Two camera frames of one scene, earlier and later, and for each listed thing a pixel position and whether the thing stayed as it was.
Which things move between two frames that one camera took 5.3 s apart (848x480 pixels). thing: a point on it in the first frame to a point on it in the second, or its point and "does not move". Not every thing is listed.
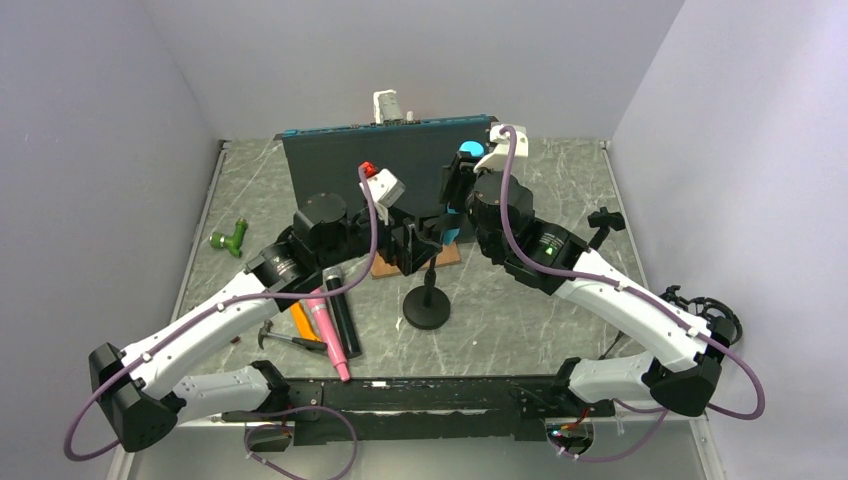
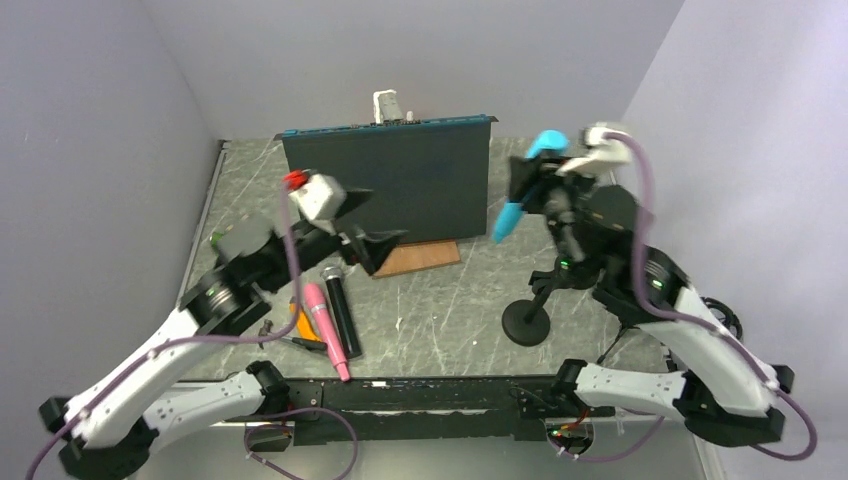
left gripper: [414, 252] to [372, 249]
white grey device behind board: [386, 106] does not move
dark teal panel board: [327, 159] does not move
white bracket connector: [496, 159] to [604, 153]
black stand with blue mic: [426, 307] to [526, 322]
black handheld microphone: [334, 281] does not move
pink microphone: [318, 308] does not move
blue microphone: [475, 149] to [547, 140]
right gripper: [456, 178] to [524, 171]
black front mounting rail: [417, 410] does not move
